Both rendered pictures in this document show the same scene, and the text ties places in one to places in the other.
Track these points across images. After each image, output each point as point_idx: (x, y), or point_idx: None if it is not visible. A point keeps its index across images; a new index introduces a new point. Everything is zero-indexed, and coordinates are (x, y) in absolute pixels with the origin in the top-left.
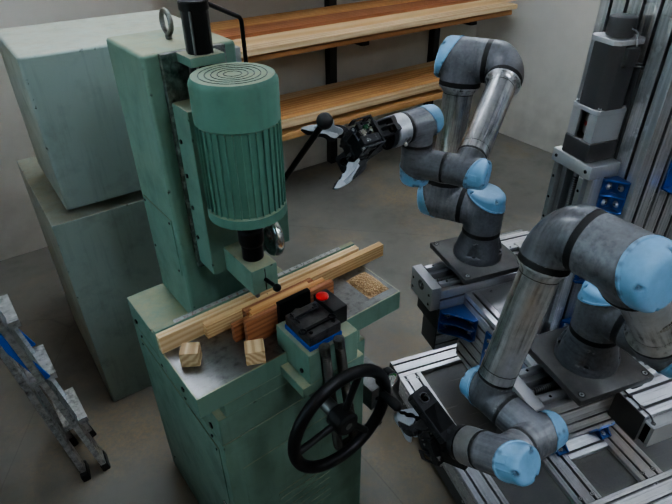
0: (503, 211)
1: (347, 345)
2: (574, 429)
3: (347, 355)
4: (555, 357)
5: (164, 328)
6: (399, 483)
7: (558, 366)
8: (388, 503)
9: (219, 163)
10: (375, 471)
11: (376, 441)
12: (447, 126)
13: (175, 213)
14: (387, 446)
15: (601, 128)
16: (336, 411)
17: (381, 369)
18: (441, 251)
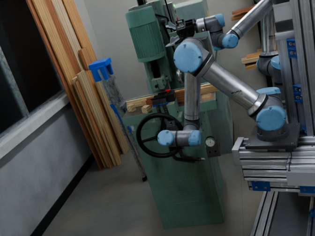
0: None
1: (169, 109)
2: (268, 175)
3: (171, 114)
4: None
5: (129, 99)
6: (249, 222)
7: (254, 135)
8: (237, 226)
9: (132, 38)
10: (243, 214)
11: (254, 203)
12: (261, 26)
13: (144, 62)
14: (258, 207)
15: (278, 13)
16: (157, 131)
17: (174, 118)
18: None
